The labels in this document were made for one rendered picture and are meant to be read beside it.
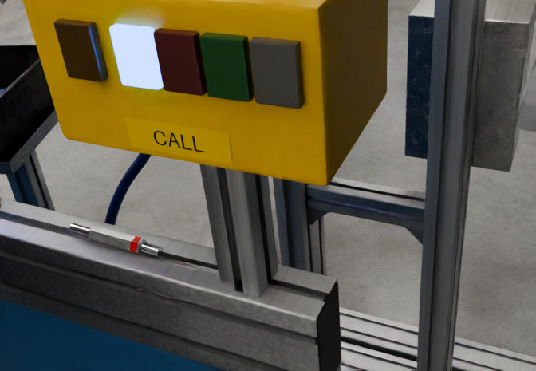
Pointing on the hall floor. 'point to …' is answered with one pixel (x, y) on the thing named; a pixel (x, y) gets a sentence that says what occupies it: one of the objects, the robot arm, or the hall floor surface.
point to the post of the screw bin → (30, 184)
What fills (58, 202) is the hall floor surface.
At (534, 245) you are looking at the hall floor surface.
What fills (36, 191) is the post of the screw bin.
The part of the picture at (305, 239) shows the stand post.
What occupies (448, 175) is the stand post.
